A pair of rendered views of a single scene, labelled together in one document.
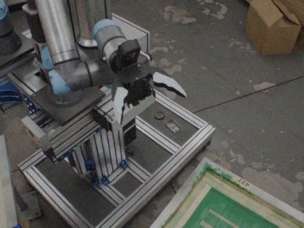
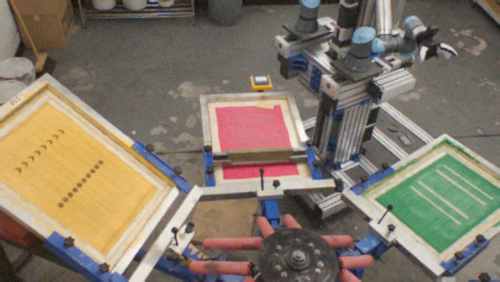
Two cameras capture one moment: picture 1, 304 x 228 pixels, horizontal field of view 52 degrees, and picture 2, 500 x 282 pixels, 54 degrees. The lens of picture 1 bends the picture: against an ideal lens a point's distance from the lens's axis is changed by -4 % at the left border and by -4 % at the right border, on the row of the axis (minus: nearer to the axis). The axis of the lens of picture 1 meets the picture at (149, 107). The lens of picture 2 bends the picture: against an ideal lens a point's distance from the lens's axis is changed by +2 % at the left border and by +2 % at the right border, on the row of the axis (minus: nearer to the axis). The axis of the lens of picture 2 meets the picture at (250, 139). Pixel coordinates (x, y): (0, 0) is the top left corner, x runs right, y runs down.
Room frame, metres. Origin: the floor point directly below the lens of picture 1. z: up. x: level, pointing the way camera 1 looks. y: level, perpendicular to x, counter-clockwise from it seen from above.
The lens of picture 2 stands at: (-1.59, 0.36, 2.84)
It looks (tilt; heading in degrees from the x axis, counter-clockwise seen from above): 42 degrees down; 13
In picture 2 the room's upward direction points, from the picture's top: 4 degrees clockwise
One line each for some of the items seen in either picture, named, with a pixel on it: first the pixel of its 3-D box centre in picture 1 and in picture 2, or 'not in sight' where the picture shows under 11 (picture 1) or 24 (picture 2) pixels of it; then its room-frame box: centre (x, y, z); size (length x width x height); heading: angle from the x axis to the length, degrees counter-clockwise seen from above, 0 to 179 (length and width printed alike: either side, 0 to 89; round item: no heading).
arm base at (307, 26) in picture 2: (3, 37); (307, 20); (1.25, 0.69, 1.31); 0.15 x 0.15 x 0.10
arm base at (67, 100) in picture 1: (64, 85); (358, 58); (0.91, 0.33, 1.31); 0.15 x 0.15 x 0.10
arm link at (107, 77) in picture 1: (107, 69); (405, 45); (0.71, 0.12, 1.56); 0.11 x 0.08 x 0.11; 113
